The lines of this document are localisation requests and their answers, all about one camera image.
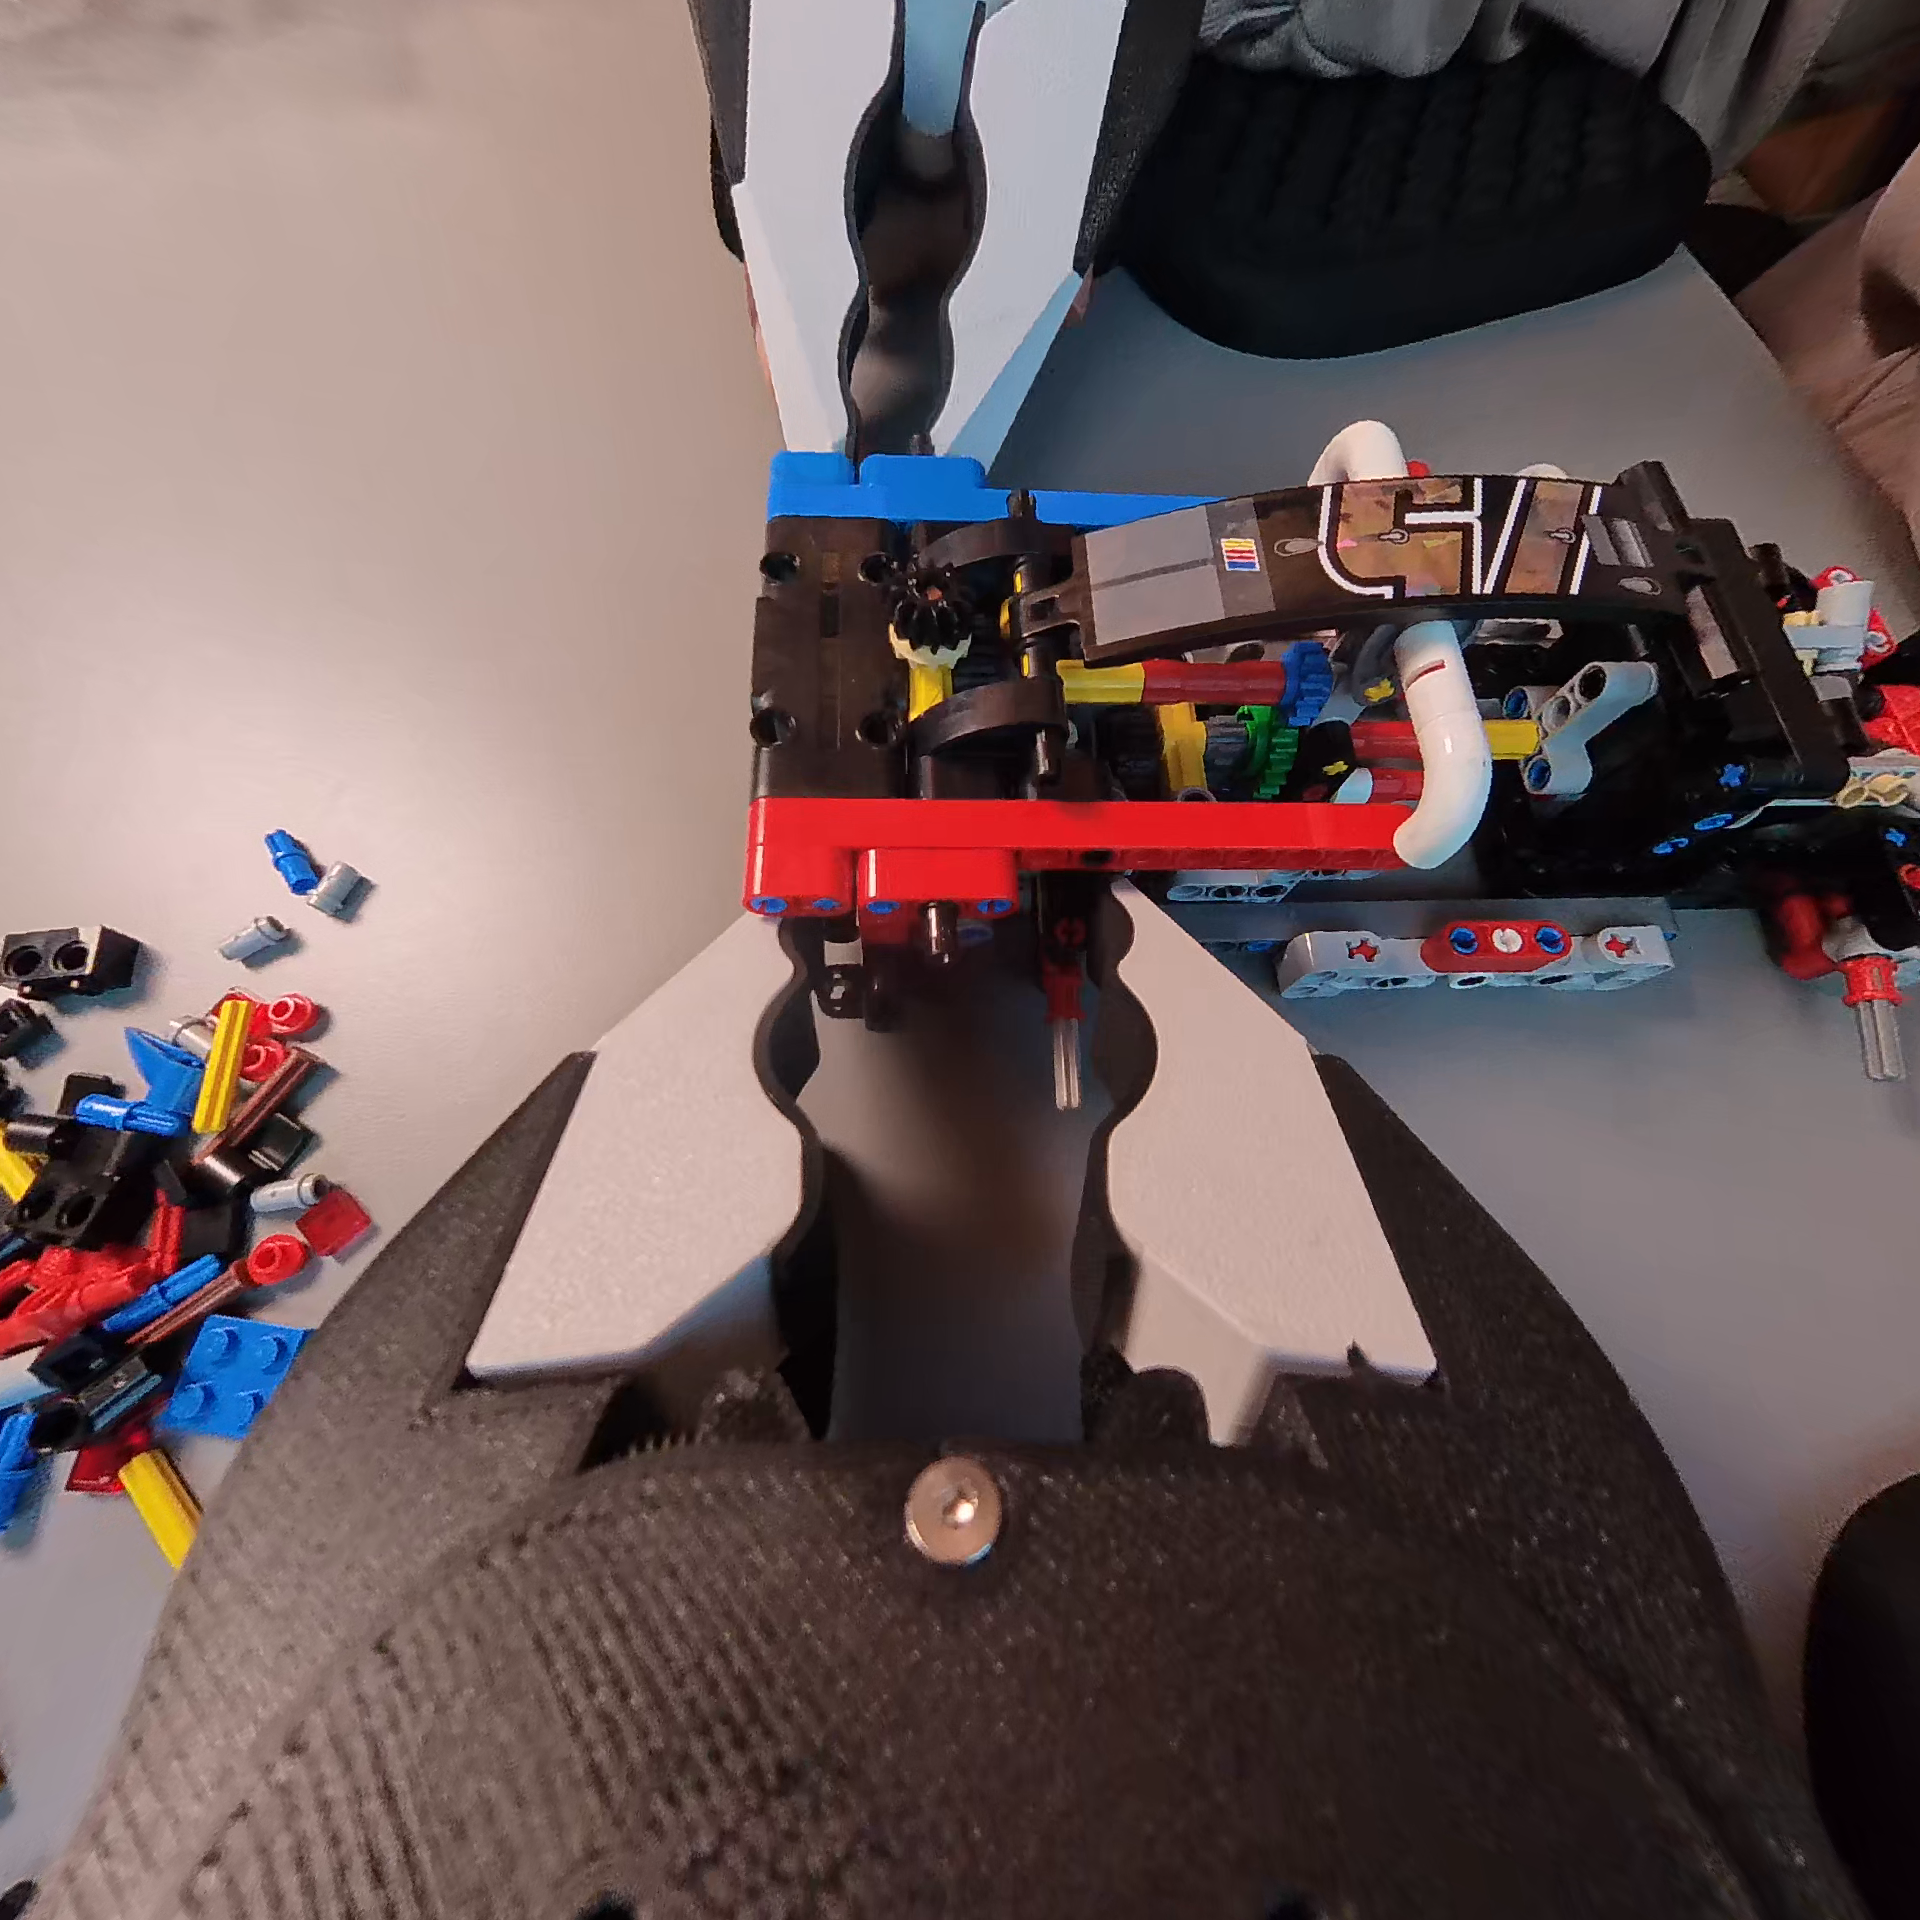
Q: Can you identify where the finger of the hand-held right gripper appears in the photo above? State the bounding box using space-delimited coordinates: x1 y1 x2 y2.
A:
913 0 1133 459
732 0 907 459

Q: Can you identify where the lego car model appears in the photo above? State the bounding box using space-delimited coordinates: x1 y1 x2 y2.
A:
748 420 1920 1109

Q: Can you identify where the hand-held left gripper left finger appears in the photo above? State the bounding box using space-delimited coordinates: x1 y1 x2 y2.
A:
467 903 836 1441

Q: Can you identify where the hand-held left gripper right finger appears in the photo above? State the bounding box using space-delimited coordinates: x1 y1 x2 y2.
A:
1063 876 1438 1448

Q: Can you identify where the pile of mixed lego pieces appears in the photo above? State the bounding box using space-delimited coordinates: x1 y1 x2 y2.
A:
0 825 383 1570

